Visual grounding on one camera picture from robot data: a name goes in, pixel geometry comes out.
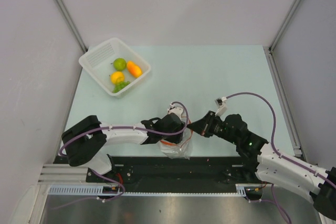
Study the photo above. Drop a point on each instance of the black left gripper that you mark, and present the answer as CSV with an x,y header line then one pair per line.
x,y
176,138

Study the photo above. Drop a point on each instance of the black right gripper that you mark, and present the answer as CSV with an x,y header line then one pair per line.
x,y
200,126

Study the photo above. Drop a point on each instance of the clear zip top bag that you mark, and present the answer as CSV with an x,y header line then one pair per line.
x,y
181,150

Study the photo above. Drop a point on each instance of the orange fake peach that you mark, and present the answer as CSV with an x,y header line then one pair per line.
x,y
134,69

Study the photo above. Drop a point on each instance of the yellow fake lemon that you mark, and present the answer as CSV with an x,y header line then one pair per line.
x,y
117,77

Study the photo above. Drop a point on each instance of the light green fake pear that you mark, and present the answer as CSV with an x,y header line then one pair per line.
x,y
119,64

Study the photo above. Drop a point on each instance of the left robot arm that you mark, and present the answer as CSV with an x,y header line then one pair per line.
x,y
83,143

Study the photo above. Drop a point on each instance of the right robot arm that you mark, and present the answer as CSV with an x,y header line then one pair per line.
x,y
313,183

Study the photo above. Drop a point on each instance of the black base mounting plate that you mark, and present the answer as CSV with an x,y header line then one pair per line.
x,y
198,175

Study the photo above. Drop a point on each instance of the white plastic basket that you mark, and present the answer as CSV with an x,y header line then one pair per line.
x,y
98,63

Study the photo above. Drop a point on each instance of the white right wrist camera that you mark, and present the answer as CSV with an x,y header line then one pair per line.
x,y
221,106

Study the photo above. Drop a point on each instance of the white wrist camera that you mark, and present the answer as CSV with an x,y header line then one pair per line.
x,y
177,110
221,106

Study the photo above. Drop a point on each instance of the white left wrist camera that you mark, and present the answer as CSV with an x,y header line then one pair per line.
x,y
177,110

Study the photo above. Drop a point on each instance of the right aluminium corner post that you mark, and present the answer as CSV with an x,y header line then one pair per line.
x,y
285,23

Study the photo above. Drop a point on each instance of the aluminium corner post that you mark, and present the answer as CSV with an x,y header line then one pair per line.
x,y
70,24
285,23

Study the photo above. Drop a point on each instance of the white slotted cable duct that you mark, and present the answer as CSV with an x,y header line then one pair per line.
x,y
81,190

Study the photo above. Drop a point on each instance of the aluminium frame rail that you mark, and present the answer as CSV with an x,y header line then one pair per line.
x,y
62,174

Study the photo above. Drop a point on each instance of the left aluminium corner post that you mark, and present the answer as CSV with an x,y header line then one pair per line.
x,y
70,24

